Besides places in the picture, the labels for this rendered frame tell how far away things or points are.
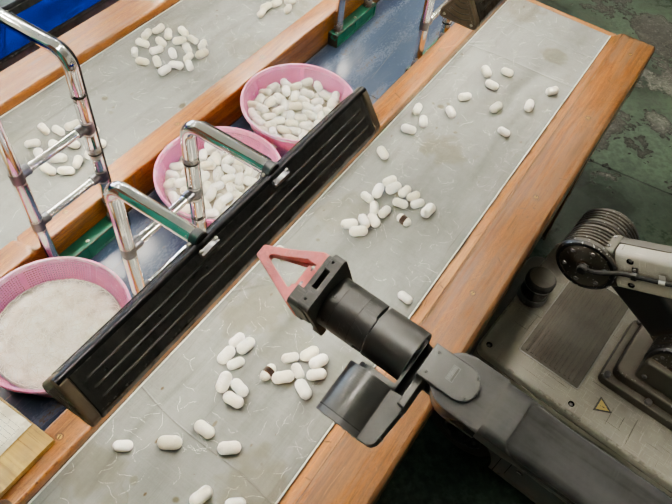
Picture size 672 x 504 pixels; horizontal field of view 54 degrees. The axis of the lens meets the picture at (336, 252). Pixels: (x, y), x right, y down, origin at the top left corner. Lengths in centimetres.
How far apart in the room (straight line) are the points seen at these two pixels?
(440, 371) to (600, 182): 216
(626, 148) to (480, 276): 172
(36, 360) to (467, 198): 89
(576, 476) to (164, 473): 66
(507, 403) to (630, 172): 225
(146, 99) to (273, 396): 79
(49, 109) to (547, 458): 130
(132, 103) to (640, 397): 130
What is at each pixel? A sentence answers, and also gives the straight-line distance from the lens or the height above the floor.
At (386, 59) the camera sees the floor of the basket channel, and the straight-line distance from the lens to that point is 185.
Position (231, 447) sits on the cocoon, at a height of 76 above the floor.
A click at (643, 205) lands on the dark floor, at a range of 273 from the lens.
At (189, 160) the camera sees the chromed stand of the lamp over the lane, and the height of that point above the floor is 104.
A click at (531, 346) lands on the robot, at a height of 47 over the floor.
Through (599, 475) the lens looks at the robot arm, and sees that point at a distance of 65.
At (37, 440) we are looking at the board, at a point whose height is 78.
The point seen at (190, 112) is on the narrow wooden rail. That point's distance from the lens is 153.
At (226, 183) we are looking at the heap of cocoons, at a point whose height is 73.
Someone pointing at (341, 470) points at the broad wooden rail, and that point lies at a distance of 107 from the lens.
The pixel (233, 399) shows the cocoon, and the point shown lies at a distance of 112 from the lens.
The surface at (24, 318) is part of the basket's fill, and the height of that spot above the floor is 74.
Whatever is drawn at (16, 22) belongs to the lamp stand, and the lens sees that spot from 120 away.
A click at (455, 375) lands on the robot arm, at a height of 124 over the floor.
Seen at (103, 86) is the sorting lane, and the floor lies 74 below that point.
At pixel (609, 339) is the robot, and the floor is 48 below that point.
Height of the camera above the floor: 178
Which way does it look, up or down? 53 degrees down
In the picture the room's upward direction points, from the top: 8 degrees clockwise
